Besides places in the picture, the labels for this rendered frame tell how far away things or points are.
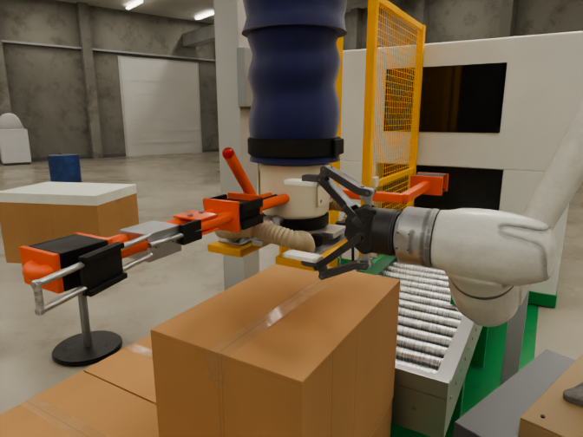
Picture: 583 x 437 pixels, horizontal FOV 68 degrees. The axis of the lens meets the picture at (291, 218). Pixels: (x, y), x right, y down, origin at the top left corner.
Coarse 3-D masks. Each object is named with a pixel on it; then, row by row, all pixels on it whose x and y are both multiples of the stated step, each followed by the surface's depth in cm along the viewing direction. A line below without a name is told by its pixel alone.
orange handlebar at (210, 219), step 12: (348, 192) 104; (384, 192) 100; (396, 192) 100; (408, 192) 100; (420, 192) 108; (264, 204) 91; (276, 204) 95; (180, 216) 76; (192, 216) 76; (204, 216) 76; (216, 216) 78; (228, 216) 81; (204, 228) 75; (216, 228) 78; (120, 240) 65; (132, 252) 62; (24, 264) 54; (36, 264) 53; (48, 264) 53; (24, 276) 53; (36, 276) 52
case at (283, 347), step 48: (240, 288) 123; (288, 288) 123; (336, 288) 123; (384, 288) 123; (192, 336) 96; (240, 336) 96; (288, 336) 96; (336, 336) 96; (384, 336) 122; (192, 384) 96; (240, 384) 88; (288, 384) 81; (336, 384) 94; (384, 384) 128; (192, 432) 99; (240, 432) 91; (288, 432) 84; (336, 432) 98
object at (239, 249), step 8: (224, 240) 104; (240, 240) 104; (248, 240) 104; (208, 248) 103; (216, 248) 102; (224, 248) 101; (232, 248) 100; (240, 248) 100; (248, 248) 101; (256, 248) 104; (240, 256) 99
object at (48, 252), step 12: (60, 240) 58; (72, 240) 58; (84, 240) 58; (96, 240) 58; (108, 240) 58; (24, 252) 55; (36, 252) 53; (48, 252) 53; (60, 252) 53; (72, 252) 54; (84, 252) 55; (60, 264) 53; (72, 264) 54; (72, 276) 54; (48, 288) 54; (60, 288) 53; (72, 288) 54
